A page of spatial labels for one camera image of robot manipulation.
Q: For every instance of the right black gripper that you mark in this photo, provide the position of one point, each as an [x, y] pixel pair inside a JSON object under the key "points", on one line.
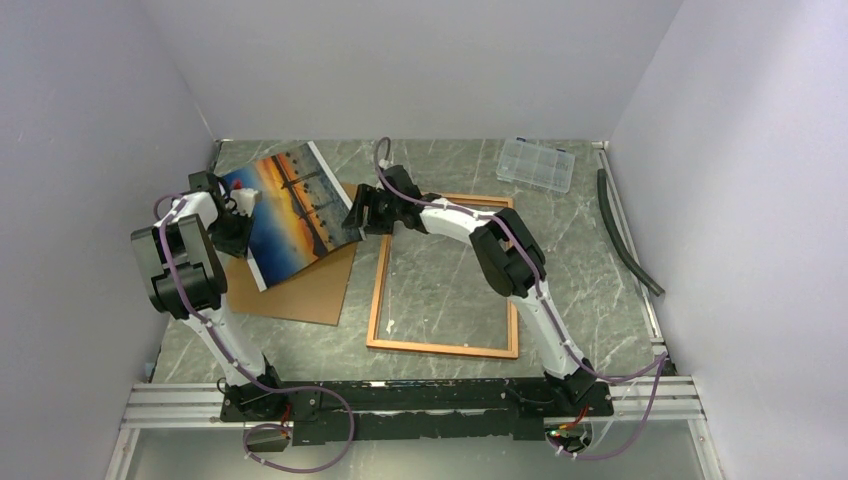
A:
{"points": [[367, 196]]}

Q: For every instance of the aluminium extrusion rail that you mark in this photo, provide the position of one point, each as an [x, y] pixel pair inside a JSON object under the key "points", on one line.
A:
{"points": [[192, 405]]}

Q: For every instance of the sunset landscape photo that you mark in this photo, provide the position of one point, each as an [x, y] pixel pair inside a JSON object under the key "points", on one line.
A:
{"points": [[300, 217]]}

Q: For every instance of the wooden picture frame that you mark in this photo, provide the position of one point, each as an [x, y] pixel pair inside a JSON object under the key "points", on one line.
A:
{"points": [[373, 342]]}

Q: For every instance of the clear plastic organizer box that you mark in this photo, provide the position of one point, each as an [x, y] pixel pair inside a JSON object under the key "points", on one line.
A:
{"points": [[544, 168]]}

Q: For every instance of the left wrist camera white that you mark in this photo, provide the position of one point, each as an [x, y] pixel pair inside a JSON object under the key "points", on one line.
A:
{"points": [[245, 200]]}

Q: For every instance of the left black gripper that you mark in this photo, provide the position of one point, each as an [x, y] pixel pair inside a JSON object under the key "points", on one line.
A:
{"points": [[237, 247]]}

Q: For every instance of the brown backing board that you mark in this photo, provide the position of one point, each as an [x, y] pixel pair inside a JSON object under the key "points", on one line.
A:
{"points": [[314, 295]]}

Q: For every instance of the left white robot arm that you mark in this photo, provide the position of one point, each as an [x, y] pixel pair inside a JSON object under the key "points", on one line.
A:
{"points": [[178, 260]]}

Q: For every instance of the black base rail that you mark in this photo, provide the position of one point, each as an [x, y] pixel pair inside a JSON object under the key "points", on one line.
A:
{"points": [[323, 412]]}

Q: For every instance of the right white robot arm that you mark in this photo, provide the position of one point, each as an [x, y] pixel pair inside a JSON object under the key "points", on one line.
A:
{"points": [[509, 257]]}

